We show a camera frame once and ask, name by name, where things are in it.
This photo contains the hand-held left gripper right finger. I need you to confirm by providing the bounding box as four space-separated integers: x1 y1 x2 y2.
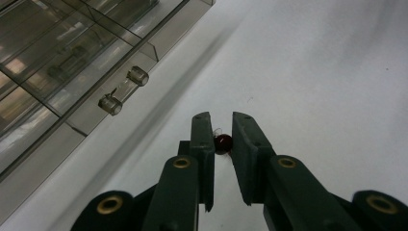
231 111 277 207

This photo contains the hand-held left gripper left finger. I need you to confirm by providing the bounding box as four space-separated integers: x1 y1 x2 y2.
177 111 217 213

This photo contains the red bead stud earring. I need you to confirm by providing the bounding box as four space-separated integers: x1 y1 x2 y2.
212 127 234 157

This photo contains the smoky transparent drawer box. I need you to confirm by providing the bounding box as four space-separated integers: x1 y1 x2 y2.
0 0 217 225

